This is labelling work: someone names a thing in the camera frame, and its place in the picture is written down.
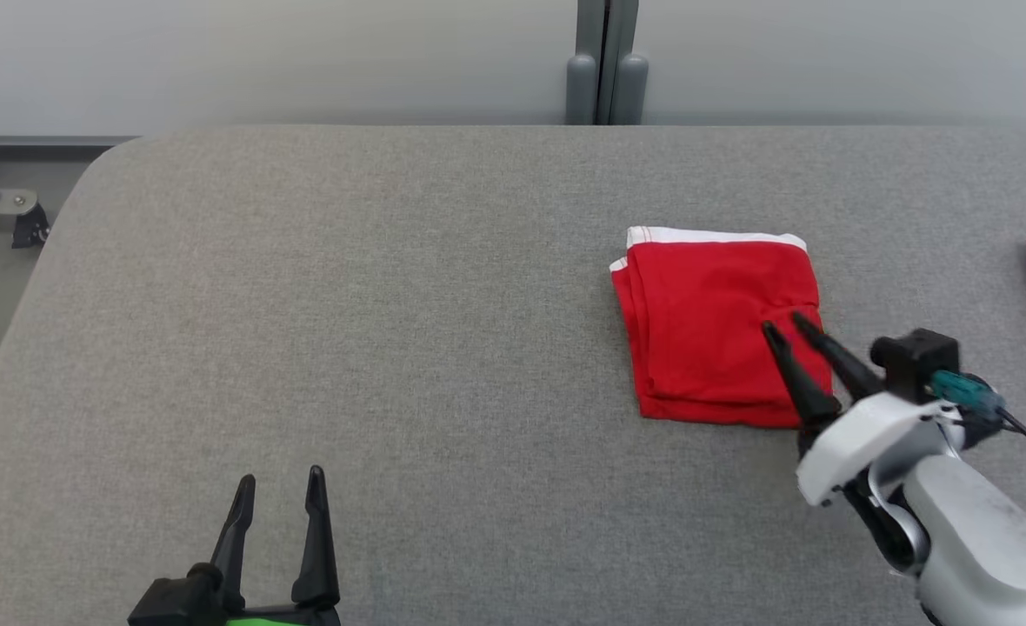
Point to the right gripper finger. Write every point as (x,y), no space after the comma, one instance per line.
(848,369)
(804,391)

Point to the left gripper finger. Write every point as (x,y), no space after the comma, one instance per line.
(317,548)
(235,548)

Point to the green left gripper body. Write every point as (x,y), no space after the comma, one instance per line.
(183,604)

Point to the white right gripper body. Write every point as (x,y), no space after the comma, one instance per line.
(878,435)

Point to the red shorts with white stripe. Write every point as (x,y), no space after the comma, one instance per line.
(696,330)

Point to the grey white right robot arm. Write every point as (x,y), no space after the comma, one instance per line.
(982,539)

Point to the black caster wheel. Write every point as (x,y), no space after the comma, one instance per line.
(30,228)

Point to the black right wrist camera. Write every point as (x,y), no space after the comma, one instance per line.
(913,361)

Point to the grey partition frame post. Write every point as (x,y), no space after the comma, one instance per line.
(630,87)
(582,87)

